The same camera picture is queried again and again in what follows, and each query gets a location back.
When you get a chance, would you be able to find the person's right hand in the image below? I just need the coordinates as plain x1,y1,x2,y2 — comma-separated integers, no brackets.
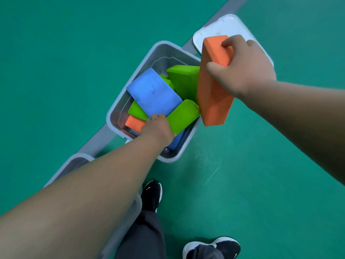
206,35,277,100

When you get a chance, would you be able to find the person's left hand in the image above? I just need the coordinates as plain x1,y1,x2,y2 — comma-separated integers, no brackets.
140,113,176,148

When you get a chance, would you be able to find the large orange foam block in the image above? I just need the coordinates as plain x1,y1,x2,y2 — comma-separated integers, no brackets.
196,35,235,127

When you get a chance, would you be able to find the person's right forearm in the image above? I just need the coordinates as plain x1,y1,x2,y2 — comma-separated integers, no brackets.
237,78,345,186

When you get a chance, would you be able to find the person's left forearm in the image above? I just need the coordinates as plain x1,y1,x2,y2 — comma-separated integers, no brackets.
0,133,165,259

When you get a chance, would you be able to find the green foam block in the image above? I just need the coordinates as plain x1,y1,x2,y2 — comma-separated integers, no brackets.
159,74,175,90
166,99,201,135
127,101,149,122
167,65,201,103

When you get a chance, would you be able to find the large blue foam block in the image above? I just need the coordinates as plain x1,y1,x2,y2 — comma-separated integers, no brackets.
126,68,183,118

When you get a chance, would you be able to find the small orange foam block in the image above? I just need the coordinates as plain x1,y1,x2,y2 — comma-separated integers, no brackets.
125,115,146,133

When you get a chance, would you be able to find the small blue foam block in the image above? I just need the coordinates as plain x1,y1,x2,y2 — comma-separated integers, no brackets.
168,129,185,151

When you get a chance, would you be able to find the white plastic bin lid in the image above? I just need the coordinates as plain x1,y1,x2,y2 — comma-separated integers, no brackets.
192,14,274,68

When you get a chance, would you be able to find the grey plastic bin with blocks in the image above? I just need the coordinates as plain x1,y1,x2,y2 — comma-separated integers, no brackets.
106,40,203,163

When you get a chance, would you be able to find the person's left black shoe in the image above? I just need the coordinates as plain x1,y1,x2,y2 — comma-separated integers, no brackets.
141,181,163,214

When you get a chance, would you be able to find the person's black shoe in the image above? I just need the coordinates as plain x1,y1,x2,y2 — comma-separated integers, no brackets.
141,181,163,214
182,236,241,259

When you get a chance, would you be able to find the empty grey plastic bin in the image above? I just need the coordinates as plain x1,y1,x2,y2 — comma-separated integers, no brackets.
43,153,143,259

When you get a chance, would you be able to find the person's left trouser leg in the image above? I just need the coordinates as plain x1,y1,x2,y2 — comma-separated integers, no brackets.
114,210,166,259

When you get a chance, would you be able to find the person's trouser leg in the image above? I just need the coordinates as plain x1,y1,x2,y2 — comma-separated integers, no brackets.
192,244,225,259
114,210,166,259

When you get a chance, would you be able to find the person's right trouser leg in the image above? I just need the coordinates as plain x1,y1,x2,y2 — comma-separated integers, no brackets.
192,244,225,259

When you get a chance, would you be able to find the person's right black shoe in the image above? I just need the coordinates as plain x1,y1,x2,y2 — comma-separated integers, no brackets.
182,236,241,259

